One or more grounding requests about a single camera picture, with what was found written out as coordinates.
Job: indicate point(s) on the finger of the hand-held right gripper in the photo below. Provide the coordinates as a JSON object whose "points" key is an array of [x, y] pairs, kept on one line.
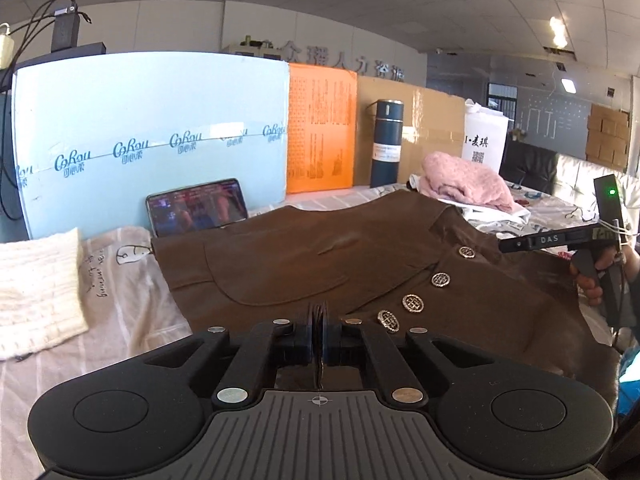
{"points": [[515, 244]]}

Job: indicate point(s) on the dark blue thermos bottle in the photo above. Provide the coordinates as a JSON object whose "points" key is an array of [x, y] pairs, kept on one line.
{"points": [[387, 142]]}

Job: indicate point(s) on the white knit cloth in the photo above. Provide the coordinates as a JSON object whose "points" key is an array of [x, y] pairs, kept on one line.
{"points": [[35, 295]]}

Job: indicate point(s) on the light blue foam board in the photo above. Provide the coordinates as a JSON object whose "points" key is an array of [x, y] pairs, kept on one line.
{"points": [[150, 110]]}

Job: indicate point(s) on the black smartphone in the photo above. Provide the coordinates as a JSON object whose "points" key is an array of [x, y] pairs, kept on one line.
{"points": [[197, 206]]}

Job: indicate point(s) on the brown cardboard sheet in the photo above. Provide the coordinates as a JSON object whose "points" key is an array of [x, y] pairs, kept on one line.
{"points": [[430, 125]]}

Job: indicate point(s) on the stack of cardboard boxes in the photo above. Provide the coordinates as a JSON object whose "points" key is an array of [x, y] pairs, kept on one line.
{"points": [[607, 135]]}

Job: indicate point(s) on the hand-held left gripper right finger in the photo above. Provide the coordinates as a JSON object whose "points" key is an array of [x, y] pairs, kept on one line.
{"points": [[331, 342]]}

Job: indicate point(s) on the white tufted sofa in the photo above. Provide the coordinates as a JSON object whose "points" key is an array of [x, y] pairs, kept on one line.
{"points": [[575, 175]]}

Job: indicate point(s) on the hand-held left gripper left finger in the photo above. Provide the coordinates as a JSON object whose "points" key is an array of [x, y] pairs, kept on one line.
{"points": [[311, 342]]}

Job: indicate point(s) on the pink knit sweater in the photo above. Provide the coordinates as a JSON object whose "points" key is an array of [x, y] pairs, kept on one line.
{"points": [[465, 180]]}

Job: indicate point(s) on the brown buttoned jacket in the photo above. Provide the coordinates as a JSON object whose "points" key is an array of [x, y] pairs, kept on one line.
{"points": [[320, 255]]}

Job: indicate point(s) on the black office chair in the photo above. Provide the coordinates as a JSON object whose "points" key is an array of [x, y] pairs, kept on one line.
{"points": [[530, 165]]}

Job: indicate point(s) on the white charger plug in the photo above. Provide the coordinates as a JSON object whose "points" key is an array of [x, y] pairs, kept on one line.
{"points": [[4, 45]]}

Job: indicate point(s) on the black power adapter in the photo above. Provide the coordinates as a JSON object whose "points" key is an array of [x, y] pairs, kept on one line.
{"points": [[64, 27]]}

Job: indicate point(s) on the blue cloth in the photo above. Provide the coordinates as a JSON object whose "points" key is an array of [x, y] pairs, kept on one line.
{"points": [[629, 380]]}

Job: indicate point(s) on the person's right hand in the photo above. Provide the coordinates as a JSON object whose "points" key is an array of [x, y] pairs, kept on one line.
{"points": [[592, 290]]}

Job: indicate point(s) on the white printed garment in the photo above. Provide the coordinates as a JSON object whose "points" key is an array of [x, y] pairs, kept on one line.
{"points": [[500, 220]]}

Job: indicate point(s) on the white paper bag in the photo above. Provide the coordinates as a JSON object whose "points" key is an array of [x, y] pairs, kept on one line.
{"points": [[484, 140]]}

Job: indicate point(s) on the orange printed board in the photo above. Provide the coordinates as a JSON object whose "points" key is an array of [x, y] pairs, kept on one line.
{"points": [[320, 130]]}

